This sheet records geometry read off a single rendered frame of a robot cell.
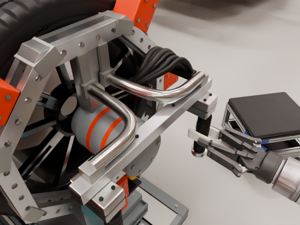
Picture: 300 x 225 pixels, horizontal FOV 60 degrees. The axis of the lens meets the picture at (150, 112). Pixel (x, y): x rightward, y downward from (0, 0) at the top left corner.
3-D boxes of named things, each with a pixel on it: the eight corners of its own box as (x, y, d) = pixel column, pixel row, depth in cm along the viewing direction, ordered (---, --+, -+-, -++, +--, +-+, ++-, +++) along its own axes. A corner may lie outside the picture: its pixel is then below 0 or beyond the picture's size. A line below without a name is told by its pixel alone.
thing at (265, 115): (271, 127, 192) (287, 90, 170) (301, 166, 165) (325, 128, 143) (216, 135, 186) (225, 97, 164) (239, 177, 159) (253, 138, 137)
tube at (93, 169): (93, 90, 61) (86, 49, 54) (158, 126, 52) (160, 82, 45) (25, 132, 51) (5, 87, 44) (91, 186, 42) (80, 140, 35)
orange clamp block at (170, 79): (146, 84, 92) (161, 73, 97) (164, 92, 88) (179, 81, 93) (146, 67, 87) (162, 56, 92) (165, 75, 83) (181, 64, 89)
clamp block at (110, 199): (93, 177, 52) (89, 161, 49) (127, 204, 48) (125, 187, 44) (73, 195, 49) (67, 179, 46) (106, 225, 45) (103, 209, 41)
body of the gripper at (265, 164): (266, 192, 62) (230, 172, 66) (278, 169, 67) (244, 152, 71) (276, 173, 57) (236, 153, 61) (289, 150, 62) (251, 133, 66)
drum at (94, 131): (108, 122, 82) (103, 85, 73) (163, 156, 72) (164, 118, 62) (72, 149, 73) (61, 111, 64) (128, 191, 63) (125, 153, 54)
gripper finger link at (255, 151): (256, 153, 64) (259, 150, 64) (219, 128, 70) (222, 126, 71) (252, 163, 66) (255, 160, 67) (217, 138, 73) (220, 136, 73)
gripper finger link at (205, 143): (215, 149, 68) (210, 156, 66) (198, 140, 70) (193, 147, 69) (216, 145, 67) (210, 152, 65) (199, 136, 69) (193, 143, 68)
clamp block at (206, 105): (186, 97, 72) (188, 81, 69) (215, 110, 68) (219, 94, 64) (176, 106, 69) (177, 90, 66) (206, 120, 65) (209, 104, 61)
